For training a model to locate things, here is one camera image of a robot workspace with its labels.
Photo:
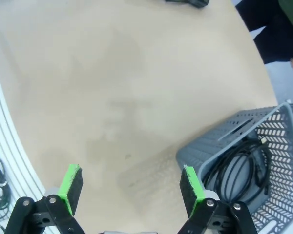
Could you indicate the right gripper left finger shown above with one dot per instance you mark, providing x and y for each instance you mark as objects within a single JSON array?
[{"x": 70, "y": 190}]

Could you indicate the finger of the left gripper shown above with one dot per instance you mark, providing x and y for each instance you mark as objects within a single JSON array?
[
  {"x": 199, "y": 3},
  {"x": 177, "y": 1}
]

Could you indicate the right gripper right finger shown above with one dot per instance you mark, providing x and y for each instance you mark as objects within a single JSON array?
[{"x": 191, "y": 190}]

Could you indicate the grey perforated plastic basket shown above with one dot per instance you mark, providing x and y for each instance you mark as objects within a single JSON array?
[{"x": 234, "y": 126}]

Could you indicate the person in green sweater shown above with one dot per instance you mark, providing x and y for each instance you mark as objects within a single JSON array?
[{"x": 271, "y": 29}]

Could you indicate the white aluminium table frame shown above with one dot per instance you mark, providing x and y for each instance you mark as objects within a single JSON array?
[{"x": 5, "y": 126}]

